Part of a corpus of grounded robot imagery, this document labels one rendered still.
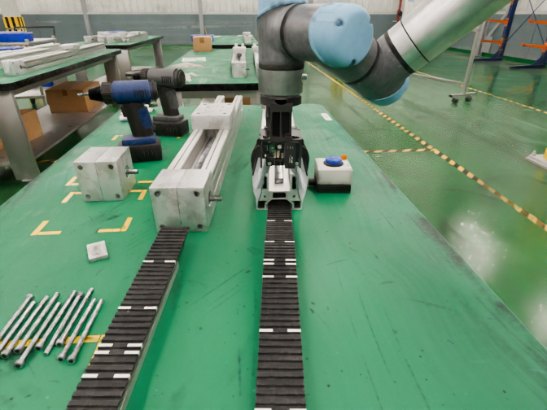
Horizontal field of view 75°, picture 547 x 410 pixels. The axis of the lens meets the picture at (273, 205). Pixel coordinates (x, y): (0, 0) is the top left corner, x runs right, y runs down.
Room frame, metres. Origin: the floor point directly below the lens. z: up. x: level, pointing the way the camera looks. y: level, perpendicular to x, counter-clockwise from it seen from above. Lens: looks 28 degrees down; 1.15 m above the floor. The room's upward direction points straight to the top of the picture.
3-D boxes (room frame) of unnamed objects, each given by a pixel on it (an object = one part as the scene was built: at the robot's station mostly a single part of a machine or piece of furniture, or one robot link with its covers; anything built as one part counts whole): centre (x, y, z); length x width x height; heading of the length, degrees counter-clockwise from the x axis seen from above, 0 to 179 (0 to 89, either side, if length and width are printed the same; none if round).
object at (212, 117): (1.08, 0.18, 0.87); 0.16 x 0.11 x 0.07; 0
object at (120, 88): (0.99, 0.41, 0.89); 0.20 x 0.08 x 0.22; 107
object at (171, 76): (1.25, 0.39, 0.89); 0.20 x 0.08 x 0.22; 78
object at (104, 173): (0.77, 0.38, 0.83); 0.11 x 0.10 x 0.10; 94
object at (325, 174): (0.80, -0.13, 0.81); 0.10 x 0.08 x 0.06; 90
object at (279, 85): (0.63, -0.02, 1.05); 0.08 x 0.08 x 0.05
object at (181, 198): (0.64, 0.17, 0.83); 0.12 x 0.09 x 0.10; 90
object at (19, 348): (0.36, 0.32, 0.78); 0.11 x 0.01 x 0.01; 4
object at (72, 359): (0.34, 0.25, 0.78); 0.11 x 0.01 x 0.01; 4
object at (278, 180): (1.08, -0.01, 0.82); 0.80 x 0.10 x 0.09; 0
